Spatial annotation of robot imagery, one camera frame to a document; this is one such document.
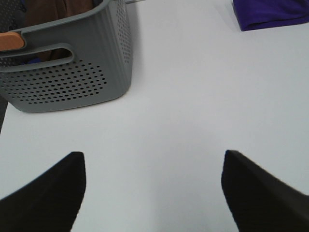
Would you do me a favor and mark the blue cloth in basket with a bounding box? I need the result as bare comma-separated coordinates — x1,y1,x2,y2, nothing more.
20,57,41,65

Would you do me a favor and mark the grey perforated plastic basket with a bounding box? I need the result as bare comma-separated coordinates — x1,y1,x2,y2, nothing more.
0,0,133,113

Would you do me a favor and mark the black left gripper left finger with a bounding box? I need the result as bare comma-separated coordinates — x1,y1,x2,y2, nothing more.
0,152,86,232

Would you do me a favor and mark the purple towel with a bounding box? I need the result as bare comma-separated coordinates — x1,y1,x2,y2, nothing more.
233,0,309,31

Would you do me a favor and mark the wooden basket handle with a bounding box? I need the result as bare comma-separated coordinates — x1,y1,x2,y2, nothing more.
0,31,25,52

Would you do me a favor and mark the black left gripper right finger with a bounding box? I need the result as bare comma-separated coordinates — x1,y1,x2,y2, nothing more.
221,150,309,232

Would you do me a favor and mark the brown cloth in basket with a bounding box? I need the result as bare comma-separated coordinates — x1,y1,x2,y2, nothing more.
24,0,94,61

